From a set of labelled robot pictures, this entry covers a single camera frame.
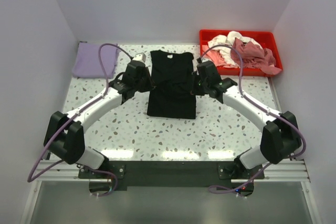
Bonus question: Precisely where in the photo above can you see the black t shirt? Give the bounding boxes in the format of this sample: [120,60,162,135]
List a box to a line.
[147,50,196,120]

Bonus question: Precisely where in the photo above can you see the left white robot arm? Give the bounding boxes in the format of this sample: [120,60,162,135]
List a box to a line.
[44,59,153,178]

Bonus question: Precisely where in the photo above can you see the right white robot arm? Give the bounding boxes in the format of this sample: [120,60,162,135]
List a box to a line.
[193,61,302,178]

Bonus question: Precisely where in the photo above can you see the salmon pink t shirt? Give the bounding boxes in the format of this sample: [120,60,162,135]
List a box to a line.
[202,50,230,68]

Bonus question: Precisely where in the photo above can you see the white crumpled t shirt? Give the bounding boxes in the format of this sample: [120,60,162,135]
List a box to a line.
[207,31,262,68]

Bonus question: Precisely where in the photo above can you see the folded lavender t shirt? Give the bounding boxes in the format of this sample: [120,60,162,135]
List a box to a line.
[72,42,119,79]

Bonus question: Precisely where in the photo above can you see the dusty rose crumpled t shirt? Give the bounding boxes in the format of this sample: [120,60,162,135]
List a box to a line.
[230,38,282,75]

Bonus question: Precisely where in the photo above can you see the red plastic bin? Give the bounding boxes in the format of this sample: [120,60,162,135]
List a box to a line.
[199,29,283,77]

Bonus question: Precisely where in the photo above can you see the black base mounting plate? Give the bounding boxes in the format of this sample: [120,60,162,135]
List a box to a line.
[77,161,265,194]

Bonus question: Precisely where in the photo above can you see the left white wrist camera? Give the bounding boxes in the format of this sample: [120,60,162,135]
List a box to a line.
[132,52,146,64]

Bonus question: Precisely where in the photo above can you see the aluminium extrusion rail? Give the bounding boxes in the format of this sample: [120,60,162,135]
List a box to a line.
[36,150,309,182]

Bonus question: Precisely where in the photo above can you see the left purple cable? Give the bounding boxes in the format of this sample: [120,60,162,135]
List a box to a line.
[27,43,137,198]

